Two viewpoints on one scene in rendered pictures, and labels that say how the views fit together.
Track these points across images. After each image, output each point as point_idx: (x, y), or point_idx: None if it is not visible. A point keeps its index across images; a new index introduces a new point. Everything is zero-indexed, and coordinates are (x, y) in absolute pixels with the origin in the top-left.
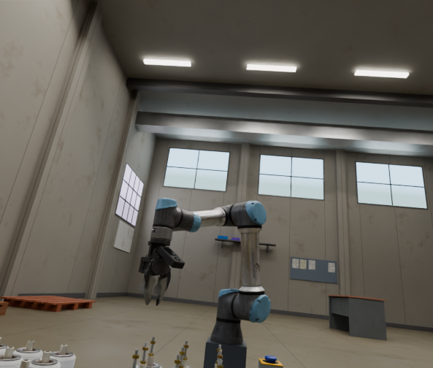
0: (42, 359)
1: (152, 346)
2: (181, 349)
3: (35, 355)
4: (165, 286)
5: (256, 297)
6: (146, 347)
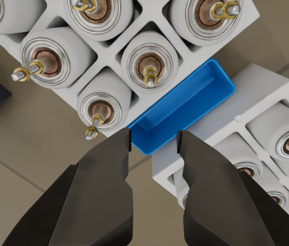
0: None
1: (95, 126)
2: (81, 3)
3: None
4: (84, 177)
5: None
6: (153, 74)
